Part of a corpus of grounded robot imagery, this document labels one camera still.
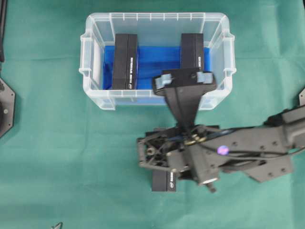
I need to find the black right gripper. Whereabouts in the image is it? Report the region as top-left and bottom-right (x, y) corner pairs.
(137, 125), (220, 181)

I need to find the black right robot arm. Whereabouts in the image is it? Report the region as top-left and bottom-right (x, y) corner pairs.
(137, 106), (305, 192)

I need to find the black box d435i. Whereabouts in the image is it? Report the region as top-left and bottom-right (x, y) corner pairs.
(180, 33), (204, 71)
(112, 33), (139, 90)

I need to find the blue cloth liner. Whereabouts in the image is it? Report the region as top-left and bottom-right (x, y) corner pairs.
(102, 46), (197, 90)

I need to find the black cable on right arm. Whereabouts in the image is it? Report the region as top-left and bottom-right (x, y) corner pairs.
(204, 143), (305, 160)

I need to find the black box D415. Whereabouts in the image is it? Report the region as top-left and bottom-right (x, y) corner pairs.
(152, 170), (176, 192)

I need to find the small grey tip bottom edge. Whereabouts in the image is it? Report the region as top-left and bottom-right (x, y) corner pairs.
(51, 222), (63, 229)

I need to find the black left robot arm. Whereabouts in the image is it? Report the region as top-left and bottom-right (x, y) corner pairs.
(0, 0), (7, 62)

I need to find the clear plastic storage case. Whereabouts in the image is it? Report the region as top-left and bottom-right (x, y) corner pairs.
(79, 12), (236, 110)

